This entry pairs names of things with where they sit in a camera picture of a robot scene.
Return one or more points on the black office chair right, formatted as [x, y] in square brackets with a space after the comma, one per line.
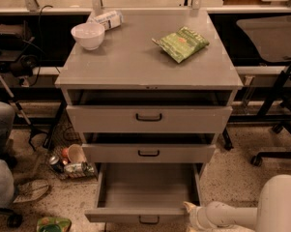
[271, 37]

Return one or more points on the grey top drawer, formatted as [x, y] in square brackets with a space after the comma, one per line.
[166, 111]

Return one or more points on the grey drawer cabinet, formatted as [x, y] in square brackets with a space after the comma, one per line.
[128, 59]

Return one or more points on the green bag on floor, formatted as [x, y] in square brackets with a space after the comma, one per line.
[53, 224]

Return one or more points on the grey bottom drawer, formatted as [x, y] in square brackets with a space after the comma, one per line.
[146, 193]

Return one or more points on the white packaged item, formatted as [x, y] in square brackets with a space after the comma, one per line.
[110, 20]

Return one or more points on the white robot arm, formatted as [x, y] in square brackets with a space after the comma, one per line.
[273, 213]

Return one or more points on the green white bottle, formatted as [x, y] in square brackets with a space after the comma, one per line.
[79, 169]

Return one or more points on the beige cup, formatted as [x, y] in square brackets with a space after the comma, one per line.
[76, 154]

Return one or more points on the black chair caster left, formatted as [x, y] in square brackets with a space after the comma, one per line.
[14, 220]

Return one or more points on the grey middle drawer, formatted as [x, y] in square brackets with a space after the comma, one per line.
[149, 147]

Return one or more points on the green snack bag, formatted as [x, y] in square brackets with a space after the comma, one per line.
[180, 45]

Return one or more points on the soda can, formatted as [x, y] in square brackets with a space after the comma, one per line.
[56, 164]

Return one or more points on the grey drawer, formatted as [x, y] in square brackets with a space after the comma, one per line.
[166, 111]
[149, 147]
[146, 193]

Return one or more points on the person leg in jeans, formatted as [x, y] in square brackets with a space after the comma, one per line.
[7, 187]

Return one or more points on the wire basket on floor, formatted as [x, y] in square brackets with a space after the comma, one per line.
[62, 137]

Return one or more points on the white bowl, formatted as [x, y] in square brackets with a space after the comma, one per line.
[89, 35]

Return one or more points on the black equipment on left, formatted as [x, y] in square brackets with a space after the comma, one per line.
[14, 41]

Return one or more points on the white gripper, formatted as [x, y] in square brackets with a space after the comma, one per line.
[196, 217]

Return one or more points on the orange fruit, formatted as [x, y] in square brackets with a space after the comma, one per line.
[65, 153]

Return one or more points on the white sneaker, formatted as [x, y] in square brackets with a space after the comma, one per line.
[31, 191]

